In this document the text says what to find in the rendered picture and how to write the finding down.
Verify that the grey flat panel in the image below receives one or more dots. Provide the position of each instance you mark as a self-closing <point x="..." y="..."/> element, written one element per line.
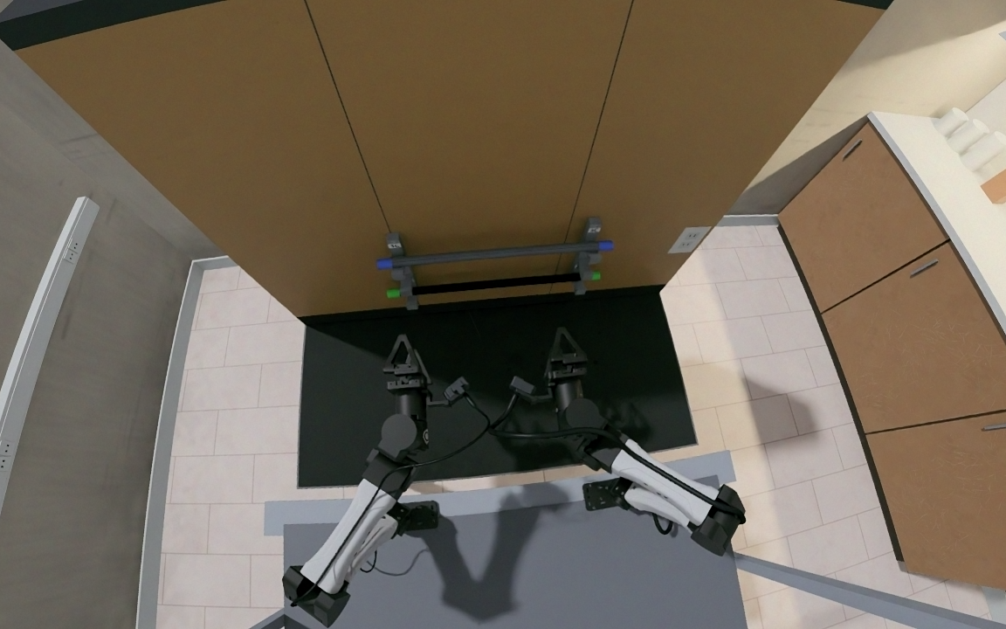
<point x="521" y="557"/>

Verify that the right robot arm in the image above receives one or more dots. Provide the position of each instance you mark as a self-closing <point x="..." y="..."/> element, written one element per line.
<point x="669" y="493"/>

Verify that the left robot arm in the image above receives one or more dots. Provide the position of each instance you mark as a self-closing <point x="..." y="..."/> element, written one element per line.
<point x="330" y="567"/>

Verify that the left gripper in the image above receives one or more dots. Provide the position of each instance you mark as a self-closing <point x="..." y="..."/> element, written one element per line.
<point x="410" y="393"/>

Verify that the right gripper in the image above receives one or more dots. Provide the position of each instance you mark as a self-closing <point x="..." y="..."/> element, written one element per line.
<point x="566" y="387"/>

